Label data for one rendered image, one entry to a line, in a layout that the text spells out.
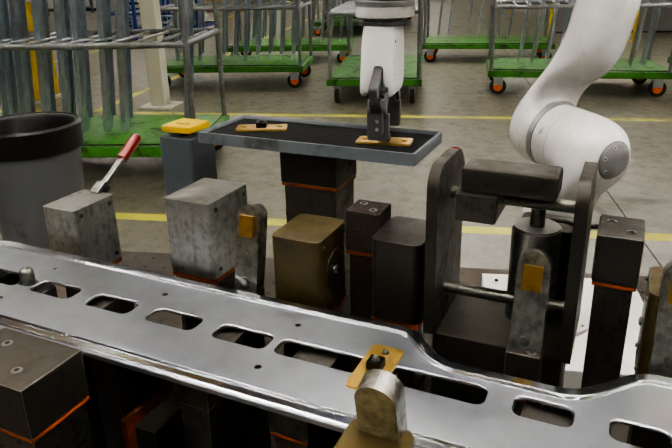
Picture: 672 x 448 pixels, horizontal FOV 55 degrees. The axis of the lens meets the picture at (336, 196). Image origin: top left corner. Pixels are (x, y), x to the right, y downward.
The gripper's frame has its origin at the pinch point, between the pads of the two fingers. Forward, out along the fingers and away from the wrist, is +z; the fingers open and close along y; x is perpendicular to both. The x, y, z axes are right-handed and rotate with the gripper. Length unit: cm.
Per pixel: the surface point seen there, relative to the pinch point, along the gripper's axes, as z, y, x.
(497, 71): 92, -637, 0
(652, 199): 119, -318, 107
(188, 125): 2.5, -4.2, -35.2
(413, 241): 10.4, 18.1, 7.4
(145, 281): 18.4, 22.3, -29.9
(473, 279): 48, -47, 12
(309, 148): 2.6, 5.3, -10.3
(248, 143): 2.8, 3.5, -20.9
